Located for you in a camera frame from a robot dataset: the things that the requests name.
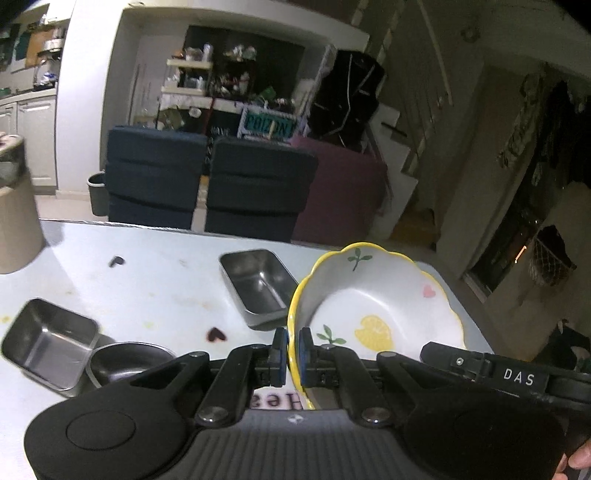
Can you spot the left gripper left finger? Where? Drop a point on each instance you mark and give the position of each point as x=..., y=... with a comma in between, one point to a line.
x=271, y=361

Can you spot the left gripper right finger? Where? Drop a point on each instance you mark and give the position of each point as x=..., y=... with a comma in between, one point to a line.
x=315, y=363

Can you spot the rectangular steel tray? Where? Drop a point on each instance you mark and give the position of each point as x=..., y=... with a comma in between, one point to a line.
x=261, y=286
x=51, y=345

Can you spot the yellow rim lemon bowl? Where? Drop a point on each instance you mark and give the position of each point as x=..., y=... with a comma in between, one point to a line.
x=370, y=300

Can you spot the round steel bowl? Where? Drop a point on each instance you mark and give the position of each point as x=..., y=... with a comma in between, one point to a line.
x=117, y=361

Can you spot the person's hand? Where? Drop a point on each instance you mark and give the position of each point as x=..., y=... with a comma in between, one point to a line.
x=579, y=460

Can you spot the maroon cushion chair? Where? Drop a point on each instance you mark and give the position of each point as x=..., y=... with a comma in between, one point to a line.
x=348, y=189

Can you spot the right dark blue chair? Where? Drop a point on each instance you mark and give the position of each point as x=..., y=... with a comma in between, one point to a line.
x=257, y=189

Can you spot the dark blue chair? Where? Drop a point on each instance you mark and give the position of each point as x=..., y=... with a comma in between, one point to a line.
x=257, y=189
x=152, y=177

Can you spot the left dark blue chair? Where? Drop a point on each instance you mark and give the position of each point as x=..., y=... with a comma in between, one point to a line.
x=152, y=177

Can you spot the teal poizon sign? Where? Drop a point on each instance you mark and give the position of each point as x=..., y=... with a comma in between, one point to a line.
x=267, y=125

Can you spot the grey waste bin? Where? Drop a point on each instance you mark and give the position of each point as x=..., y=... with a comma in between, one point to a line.
x=99, y=197

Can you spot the beige ribbed canister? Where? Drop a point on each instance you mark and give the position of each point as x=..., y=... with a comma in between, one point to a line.
x=21, y=235

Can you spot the cluttered white shelf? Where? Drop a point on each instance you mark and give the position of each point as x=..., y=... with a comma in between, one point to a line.
x=206, y=88

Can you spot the white kitchen cabinets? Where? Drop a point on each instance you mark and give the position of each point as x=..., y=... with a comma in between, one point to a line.
x=32, y=116

